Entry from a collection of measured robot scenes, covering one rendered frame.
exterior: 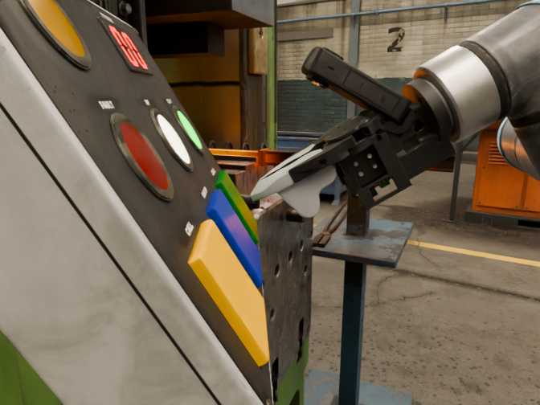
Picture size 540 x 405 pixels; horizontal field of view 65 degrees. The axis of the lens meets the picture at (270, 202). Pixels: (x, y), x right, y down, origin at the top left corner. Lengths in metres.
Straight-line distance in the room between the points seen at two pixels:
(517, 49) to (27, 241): 0.43
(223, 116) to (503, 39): 0.86
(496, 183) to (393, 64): 4.77
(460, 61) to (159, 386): 0.38
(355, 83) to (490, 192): 3.89
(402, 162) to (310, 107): 8.77
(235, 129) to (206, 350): 1.02
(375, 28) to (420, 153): 8.34
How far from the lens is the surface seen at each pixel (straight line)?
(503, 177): 4.27
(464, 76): 0.46
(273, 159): 0.91
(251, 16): 0.89
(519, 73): 0.48
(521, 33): 0.49
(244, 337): 0.25
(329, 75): 0.44
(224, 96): 1.21
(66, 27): 0.27
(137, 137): 0.26
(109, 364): 0.22
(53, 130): 0.19
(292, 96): 9.41
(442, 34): 8.47
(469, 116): 0.46
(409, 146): 0.47
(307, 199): 0.44
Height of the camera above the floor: 1.12
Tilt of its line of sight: 14 degrees down
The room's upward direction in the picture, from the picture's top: straight up
